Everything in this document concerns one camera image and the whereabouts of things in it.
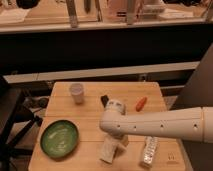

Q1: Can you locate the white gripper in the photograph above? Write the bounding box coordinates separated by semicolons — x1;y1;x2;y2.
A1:
104;134;130;158

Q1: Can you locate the white sponge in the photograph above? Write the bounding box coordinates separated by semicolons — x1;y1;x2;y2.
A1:
100;138;118;164

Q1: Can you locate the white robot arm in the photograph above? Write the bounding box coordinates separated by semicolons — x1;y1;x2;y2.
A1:
99;99;213;143

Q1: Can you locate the green ceramic bowl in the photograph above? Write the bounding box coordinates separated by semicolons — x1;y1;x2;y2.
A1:
40;120;79;159

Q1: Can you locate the clear plastic water bottle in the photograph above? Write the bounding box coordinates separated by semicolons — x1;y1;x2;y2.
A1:
141;136;158;167

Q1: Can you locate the orange carrot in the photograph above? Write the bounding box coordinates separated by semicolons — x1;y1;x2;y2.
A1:
135;97;147;112

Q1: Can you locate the black rectangular block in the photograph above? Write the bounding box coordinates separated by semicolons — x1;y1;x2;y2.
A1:
101;95;109;107

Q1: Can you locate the white paper cup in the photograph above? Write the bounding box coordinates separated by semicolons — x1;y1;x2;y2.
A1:
70;83;84;104

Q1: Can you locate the black chair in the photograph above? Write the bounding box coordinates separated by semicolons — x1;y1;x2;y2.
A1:
0;75;43;171

